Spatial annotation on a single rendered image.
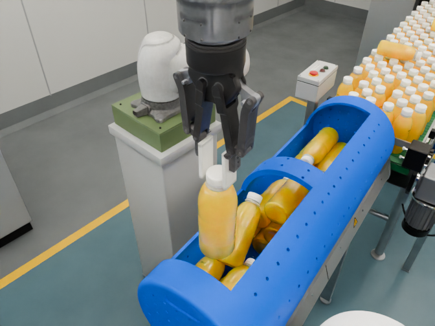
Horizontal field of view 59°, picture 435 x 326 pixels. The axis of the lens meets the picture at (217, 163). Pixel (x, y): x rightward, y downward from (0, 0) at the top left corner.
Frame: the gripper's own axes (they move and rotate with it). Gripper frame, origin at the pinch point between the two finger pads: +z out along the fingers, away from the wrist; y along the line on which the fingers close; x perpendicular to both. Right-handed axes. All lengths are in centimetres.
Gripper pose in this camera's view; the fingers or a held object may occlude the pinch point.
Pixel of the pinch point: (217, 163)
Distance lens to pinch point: 59.1
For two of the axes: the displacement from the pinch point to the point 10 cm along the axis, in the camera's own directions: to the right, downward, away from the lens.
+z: 0.1, 7.7, 6.4
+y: 8.0, 3.7, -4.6
